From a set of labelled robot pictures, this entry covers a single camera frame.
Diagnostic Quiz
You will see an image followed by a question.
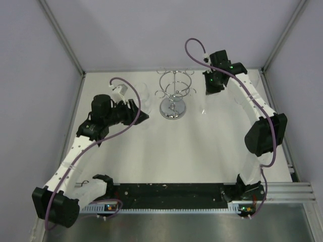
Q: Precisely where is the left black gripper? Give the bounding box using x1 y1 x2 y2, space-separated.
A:
104 99 149 127

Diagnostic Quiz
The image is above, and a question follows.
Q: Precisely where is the clear wine glass taken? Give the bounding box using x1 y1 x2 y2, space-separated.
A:
232 73 261 105

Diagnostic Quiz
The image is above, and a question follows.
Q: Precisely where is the chrome wine glass rack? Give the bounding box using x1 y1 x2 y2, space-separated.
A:
155 68 197 120

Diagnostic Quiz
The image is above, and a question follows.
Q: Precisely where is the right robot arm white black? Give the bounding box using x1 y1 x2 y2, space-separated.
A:
203 50 287 201

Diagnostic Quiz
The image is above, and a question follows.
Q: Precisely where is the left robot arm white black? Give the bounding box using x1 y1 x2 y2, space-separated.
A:
32 94 149 231

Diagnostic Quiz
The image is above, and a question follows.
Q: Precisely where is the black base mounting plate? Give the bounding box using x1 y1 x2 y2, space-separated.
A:
111 183 267 210

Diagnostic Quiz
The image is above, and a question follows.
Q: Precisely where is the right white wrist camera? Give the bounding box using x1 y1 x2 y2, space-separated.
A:
203 53 210 65

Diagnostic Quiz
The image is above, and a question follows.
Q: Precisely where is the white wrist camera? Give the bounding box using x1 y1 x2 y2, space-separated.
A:
109 84 128 102
203 53 210 65

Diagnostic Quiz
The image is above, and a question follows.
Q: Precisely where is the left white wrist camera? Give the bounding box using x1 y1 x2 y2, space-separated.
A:
109 84 128 102

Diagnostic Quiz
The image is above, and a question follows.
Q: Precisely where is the right aluminium frame post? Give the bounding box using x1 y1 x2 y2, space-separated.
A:
261 0 310 73

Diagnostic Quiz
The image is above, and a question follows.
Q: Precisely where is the aluminium frame post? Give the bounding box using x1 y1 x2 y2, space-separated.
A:
36 0 86 77
261 0 310 73

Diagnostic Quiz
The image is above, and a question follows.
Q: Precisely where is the left aluminium frame post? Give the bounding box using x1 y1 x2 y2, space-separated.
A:
36 0 86 77

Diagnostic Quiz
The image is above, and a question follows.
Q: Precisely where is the aluminium table frame rail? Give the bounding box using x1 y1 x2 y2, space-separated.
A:
266 183 316 204

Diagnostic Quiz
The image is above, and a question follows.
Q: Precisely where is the light blue slotted cable duct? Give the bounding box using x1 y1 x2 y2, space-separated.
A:
80 204 241 215

